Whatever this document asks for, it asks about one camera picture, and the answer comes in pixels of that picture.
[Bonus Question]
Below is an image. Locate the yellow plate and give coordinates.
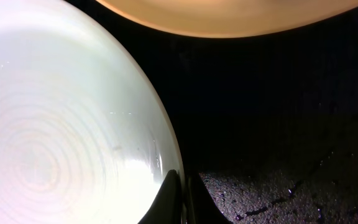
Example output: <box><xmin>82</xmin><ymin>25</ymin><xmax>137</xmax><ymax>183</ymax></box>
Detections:
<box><xmin>98</xmin><ymin>0</ymin><xmax>358</xmax><ymax>38</ymax></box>

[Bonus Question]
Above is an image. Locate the black round tray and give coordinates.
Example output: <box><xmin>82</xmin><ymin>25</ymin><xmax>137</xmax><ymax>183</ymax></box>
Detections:
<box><xmin>73</xmin><ymin>1</ymin><xmax>358</xmax><ymax>223</ymax></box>

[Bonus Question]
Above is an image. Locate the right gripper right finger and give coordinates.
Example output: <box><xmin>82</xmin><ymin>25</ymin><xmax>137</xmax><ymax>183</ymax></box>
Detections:
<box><xmin>186</xmin><ymin>174</ymin><xmax>231</xmax><ymax>224</ymax></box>

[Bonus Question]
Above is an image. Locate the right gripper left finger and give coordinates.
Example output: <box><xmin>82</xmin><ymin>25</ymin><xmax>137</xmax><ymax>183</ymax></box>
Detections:
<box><xmin>139</xmin><ymin>170</ymin><xmax>182</xmax><ymax>224</ymax></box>

